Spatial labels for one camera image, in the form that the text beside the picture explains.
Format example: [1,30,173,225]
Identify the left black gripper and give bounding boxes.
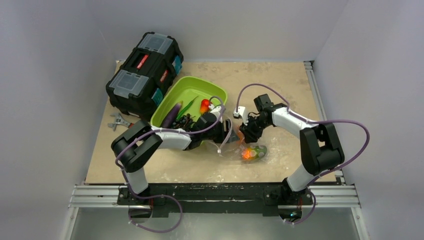
[200,118,238,143]

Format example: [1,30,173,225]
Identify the clear zip top bag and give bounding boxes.
[217,126,268,164]

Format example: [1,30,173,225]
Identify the dark fake grape bunch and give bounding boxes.
[170,113,194,132]

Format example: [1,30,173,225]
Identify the purple fake eggplant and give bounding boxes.
[160,101,183,128]

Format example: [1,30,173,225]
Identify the lime green plastic tray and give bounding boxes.
[150,76,228,128]

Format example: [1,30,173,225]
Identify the orange fake orange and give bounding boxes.
[237,138,245,145]

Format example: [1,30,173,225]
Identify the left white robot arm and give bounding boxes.
[111,113,239,205]

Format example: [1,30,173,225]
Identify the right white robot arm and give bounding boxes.
[233,94,345,204]

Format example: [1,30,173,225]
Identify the black plastic toolbox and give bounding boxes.
[105,32,184,121]

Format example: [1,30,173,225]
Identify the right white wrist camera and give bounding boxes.
[233,106,249,126]

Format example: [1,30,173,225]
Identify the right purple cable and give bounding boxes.
[235,82,371,226]

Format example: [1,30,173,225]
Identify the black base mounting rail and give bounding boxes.
[117,182,314,220]

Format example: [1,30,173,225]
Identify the red handled adjustable wrench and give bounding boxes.
[107,112,134,131]

